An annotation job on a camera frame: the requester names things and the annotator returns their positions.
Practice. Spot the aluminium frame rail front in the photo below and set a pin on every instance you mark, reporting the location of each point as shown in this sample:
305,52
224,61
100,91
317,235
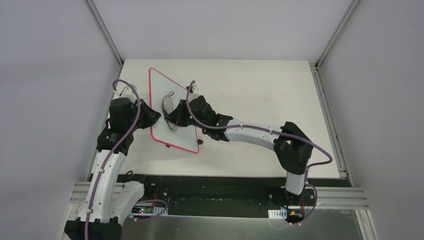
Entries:
347,198

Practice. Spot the pink-framed whiteboard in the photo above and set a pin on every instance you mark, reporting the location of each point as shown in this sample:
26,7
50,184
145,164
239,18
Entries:
185,138

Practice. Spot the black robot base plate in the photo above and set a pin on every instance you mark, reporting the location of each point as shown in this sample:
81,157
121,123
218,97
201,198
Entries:
231,197

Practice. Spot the right controller board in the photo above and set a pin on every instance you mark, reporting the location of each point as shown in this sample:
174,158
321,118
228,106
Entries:
291,214

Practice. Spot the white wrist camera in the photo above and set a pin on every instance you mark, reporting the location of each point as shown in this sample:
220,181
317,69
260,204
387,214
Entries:
193,87
129,92

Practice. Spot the left controller board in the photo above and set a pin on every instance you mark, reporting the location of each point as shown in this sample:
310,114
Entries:
145,211

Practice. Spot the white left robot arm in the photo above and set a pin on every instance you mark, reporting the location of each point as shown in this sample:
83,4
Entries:
102,216

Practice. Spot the grey eraser cloth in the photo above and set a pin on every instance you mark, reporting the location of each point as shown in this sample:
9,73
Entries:
167,108

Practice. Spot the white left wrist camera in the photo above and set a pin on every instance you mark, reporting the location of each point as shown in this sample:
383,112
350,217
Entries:
129,92

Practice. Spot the aluminium frame post left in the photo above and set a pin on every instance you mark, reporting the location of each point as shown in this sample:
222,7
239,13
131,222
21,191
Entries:
92,8

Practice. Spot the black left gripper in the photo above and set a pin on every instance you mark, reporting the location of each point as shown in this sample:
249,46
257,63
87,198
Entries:
145,117

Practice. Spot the aluminium frame post right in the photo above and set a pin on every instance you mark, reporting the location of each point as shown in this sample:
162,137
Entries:
350,11

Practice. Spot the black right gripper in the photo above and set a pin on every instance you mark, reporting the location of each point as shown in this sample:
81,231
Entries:
182,111

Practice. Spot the aluminium frame post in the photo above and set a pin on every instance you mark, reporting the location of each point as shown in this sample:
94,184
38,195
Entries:
350,11
92,8

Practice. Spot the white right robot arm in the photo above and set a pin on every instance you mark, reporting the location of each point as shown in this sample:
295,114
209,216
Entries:
288,142

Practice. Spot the controller board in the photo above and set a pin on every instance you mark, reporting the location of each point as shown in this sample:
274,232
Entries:
291,214
145,211

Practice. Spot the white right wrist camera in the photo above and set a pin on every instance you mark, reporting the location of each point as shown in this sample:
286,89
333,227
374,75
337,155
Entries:
193,87

